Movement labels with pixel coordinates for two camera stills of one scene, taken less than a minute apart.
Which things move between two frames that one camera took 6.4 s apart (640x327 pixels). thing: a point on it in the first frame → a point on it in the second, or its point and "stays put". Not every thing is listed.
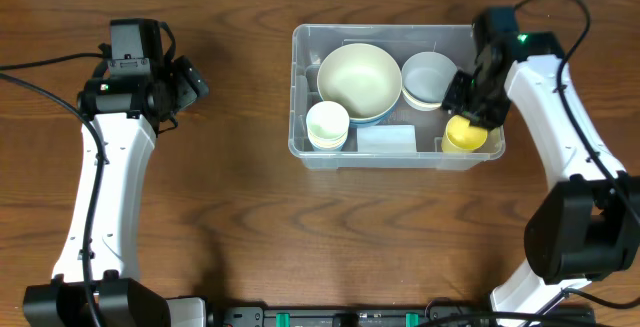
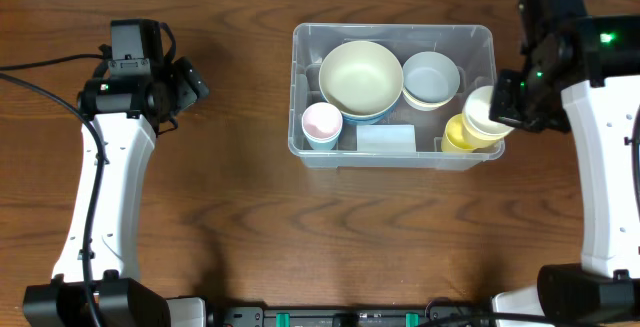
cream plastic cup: x=327 y=121 → x=477 y=124
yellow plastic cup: x=327 y=143 → x=459 y=136
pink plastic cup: x=334 y=148 → x=322 y=121
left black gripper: x=188 y=82 stays put
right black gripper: x=476 y=105 → x=507 y=103
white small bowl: x=419 y=105 stays put
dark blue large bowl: x=357 y=122 stays put
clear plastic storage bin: x=372 y=96 stays put
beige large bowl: x=362 y=77 stays put
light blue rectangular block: x=386 y=138 stays put
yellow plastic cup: x=460 y=137 stays put
